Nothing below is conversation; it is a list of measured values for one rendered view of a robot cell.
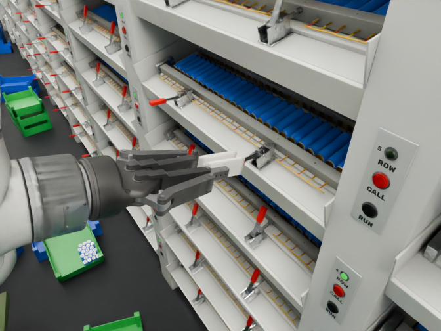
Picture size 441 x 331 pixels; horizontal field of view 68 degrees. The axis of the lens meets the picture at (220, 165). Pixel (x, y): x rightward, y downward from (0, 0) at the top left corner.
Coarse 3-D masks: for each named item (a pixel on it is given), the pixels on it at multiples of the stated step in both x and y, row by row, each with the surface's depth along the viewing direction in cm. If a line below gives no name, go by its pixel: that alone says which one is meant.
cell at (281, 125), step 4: (300, 108) 60; (292, 112) 60; (296, 112) 59; (300, 112) 59; (288, 116) 59; (292, 116) 59; (296, 116) 59; (300, 116) 59; (284, 120) 59; (288, 120) 59; (292, 120) 59; (276, 124) 58; (280, 124) 58; (284, 124) 58; (288, 124) 59; (276, 128) 58; (280, 128) 58; (284, 128) 58
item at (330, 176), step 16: (176, 80) 78; (192, 80) 74; (208, 96) 69; (224, 112) 65; (240, 112) 62; (256, 128) 58; (256, 144) 58; (288, 144) 54; (304, 160) 51; (320, 160) 50; (320, 176) 49; (336, 176) 47
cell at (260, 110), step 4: (272, 100) 63; (276, 100) 63; (280, 100) 64; (264, 104) 63; (268, 104) 63; (272, 104) 63; (260, 108) 63; (264, 108) 63; (268, 108) 63; (252, 112) 62; (256, 112) 62; (260, 112) 62; (256, 116) 62
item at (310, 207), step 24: (168, 48) 84; (192, 48) 88; (144, 72) 83; (168, 96) 77; (192, 120) 68; (216, 120) 66; (216, 144) 63; (240, 144) 60; (264, 168) 55; (264, 192) 56; (288, 192) 50; (312, 192) 49; (312, 216) 46
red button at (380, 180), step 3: (378, 174) 34; (381, 174) 34; (375, 177) 34; (378, 177) 34; (381, 177) 34; (384, 177) 34; (375, 180) 35; (378, 180) 34; (381, 180) 34; (384, 180) 34; (387, 180) 34; (375, 183) 35; (378, 183) 34; (381, 183) 34; (384, 183) 34; (387, 183) 34; (378, 186) 35; (381, 186) 34; (384, 186) 34
